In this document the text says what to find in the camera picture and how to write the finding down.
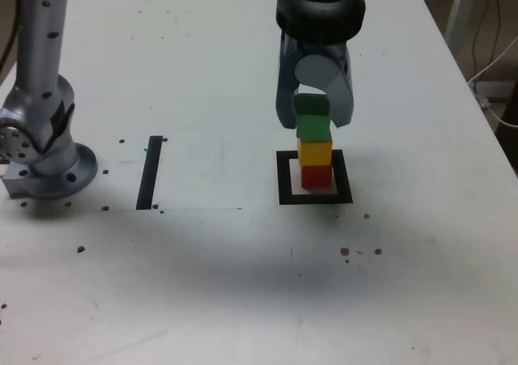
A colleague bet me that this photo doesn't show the white metal frame leg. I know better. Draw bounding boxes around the white metal frame leg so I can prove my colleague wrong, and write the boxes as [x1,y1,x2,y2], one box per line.
[444,0,486,46]

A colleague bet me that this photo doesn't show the green cube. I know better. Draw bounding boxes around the green cube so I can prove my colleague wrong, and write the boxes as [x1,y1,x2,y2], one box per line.
[291,93,332,142]

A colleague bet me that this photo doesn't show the red cube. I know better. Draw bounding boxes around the red cube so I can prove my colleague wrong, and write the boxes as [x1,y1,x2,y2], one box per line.
[300,163,334,190]

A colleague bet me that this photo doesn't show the white cable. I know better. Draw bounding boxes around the white cable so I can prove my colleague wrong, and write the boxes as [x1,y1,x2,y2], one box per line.
[468,36,518,128]

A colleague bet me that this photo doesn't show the black tape strip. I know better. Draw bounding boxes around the black tape strip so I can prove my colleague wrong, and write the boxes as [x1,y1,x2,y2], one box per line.
[135,135,163,211]

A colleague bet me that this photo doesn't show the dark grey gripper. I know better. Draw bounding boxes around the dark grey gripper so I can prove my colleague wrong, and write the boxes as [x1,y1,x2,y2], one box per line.
[274,32,355,131]

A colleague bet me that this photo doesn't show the yellow cube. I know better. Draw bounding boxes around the yellow cube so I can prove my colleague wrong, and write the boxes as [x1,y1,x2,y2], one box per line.
[297,134,333,167]

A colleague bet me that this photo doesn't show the black tape square outline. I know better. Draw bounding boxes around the black tape square outline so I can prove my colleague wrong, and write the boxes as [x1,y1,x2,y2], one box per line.
[276,149,354,206]

